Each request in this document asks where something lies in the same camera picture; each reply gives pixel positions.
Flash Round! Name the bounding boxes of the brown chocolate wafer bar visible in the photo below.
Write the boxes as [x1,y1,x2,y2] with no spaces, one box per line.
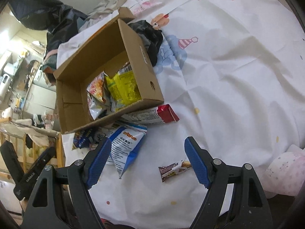
[158,160,192,182]

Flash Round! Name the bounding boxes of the yellow blue snack packet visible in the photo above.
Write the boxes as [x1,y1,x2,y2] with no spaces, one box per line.
[72,127,97,149]

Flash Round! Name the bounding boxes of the white blue snack bag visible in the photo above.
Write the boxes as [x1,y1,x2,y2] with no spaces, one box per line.
[94,120,147,178]

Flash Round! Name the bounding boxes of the white orange snack bag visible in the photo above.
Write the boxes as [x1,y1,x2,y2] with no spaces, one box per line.
[86,72,111,120]

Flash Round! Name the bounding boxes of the yellow green chip bag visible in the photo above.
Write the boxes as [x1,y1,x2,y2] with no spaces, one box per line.
[105,62,142,112]

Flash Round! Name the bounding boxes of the red white carton box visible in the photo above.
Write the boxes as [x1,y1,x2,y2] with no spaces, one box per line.
[122,104,179,125]

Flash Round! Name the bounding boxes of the white printed bed sheet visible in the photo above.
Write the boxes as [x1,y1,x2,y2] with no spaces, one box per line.
[57,0,304,228]

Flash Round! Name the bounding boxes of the brown cardboard box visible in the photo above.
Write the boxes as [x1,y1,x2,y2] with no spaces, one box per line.
[53,7,165,134]

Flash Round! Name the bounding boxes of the dark grey cloth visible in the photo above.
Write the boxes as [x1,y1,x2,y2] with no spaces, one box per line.
[128,20,163,67]

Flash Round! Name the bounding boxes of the wooden crib rail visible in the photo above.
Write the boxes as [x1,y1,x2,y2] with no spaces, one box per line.
[1,117,65,171]

